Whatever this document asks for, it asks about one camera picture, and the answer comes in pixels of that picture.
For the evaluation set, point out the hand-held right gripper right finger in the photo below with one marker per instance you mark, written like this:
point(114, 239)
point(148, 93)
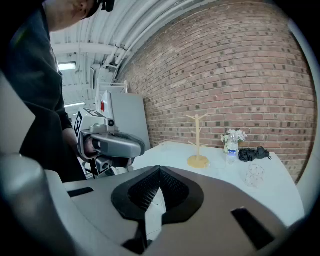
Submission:
point(212, 225)

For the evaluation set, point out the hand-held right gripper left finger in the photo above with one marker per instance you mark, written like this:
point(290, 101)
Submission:
point(100, 212)

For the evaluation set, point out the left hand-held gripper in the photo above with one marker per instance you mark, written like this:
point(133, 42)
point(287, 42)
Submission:
point(87, 125)

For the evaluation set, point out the wooden cup tree stand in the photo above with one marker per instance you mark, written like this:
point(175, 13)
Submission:
point(197, 140)

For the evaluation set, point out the person's left forearm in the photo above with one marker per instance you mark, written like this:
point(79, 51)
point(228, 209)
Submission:
point(70, 140)

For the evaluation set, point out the patterned glass cup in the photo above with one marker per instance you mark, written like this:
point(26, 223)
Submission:
point(255, 175)

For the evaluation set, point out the person's left hand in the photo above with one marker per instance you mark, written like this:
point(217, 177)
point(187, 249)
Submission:
point(89, 146)

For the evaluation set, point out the white panel with red mark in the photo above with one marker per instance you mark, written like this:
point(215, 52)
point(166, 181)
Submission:
point(106, 102)

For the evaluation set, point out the white metal rack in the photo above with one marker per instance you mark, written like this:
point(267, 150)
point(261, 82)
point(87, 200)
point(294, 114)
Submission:
point(112, 86)

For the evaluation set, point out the ceiling light fixture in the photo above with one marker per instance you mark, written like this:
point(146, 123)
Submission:
point(75, 104)
point(67, 66)

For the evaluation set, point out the clear plastic water bottle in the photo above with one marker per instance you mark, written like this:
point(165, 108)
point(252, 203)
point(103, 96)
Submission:
point(232, 150)

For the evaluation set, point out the pale glass vase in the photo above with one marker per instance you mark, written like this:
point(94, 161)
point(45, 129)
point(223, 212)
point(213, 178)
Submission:
point(225, 148)

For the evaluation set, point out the folded black umbrella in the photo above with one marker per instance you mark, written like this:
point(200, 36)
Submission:
point(250, 155)

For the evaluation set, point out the pale pink flower bunch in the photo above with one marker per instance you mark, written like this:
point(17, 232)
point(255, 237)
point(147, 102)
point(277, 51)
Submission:
point(236, 135)

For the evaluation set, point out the person's black shirt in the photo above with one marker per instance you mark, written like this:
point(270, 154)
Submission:
point(37, 87)

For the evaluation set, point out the person's head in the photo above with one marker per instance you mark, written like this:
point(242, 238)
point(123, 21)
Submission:
point(65, 12)

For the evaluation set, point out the black head-mounted camera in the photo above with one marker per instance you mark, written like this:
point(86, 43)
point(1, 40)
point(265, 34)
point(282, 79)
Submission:
point(108, 5)

